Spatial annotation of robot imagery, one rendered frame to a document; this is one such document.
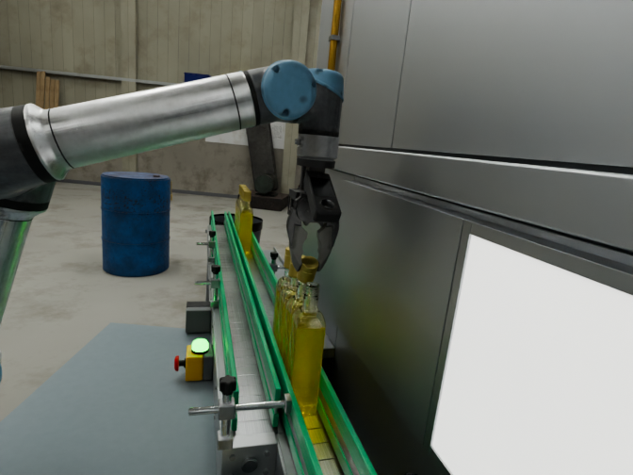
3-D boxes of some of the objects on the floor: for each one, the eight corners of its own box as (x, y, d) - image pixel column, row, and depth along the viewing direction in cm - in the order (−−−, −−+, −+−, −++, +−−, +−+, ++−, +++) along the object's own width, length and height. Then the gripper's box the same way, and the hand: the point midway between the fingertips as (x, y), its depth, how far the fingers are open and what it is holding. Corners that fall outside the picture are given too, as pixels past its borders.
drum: (176, 260, 445) (178, 173, 424) (159, 279, 384) (160, 179, 363) (117, 256, 439) (115, 168, 418) (89, 275, 378) (87, 172, 357)
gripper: (335, 160, 81) (325, 261, 86) (281, 155, 78) (273, 261, 83) (350, 163, 73) (338, 274, 78) (291, 157, 70) (282, 274, 75)
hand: (309, 266), depth 78 cm, fingers closed on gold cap, 3 cm apart
